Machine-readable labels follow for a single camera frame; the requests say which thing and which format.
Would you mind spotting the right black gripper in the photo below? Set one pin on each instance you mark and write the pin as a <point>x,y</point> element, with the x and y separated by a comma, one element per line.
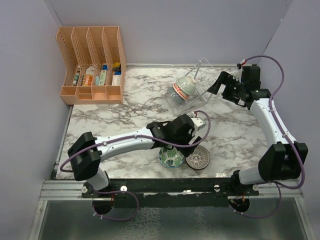
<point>225,78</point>

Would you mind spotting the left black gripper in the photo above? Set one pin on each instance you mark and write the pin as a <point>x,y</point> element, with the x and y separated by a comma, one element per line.
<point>186,150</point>

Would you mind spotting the brown line pattern bowl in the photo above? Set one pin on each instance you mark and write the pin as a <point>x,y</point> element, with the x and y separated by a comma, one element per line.
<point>199,159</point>

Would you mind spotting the green line pattern bowl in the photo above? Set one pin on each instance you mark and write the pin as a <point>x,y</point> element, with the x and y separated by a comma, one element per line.
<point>187,84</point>

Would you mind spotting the orange floral bowl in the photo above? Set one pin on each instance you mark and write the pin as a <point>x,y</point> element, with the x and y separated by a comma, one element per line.
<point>180,92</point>

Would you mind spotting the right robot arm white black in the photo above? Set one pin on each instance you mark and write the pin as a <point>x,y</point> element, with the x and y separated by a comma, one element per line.
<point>285,155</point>

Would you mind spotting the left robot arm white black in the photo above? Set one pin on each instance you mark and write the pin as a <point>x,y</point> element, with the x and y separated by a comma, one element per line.
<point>89,151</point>

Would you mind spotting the green leaf bowl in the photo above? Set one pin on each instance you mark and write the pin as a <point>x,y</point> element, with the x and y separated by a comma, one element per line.
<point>171,157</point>

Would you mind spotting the yellow black object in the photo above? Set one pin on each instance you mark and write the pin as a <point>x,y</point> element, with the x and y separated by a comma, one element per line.
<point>116,66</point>

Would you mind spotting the green white box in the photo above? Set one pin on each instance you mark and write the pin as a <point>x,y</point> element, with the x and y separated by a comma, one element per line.
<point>100,79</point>

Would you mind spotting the orange white carton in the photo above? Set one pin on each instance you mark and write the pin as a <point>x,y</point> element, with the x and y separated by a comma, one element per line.
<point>88,76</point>

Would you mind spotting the orange plastic file organizer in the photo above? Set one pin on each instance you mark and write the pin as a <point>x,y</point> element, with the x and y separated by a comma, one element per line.
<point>83,46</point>

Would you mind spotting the small bottle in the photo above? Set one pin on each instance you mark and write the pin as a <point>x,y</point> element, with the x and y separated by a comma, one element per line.
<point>76,78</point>

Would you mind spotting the white wire dish rack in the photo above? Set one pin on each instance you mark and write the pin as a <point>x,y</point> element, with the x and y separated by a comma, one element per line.
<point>205,75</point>

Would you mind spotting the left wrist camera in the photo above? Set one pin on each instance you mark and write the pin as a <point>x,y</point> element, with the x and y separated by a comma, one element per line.
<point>199,123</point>

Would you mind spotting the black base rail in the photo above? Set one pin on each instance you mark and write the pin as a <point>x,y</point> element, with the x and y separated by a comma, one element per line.
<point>182,192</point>

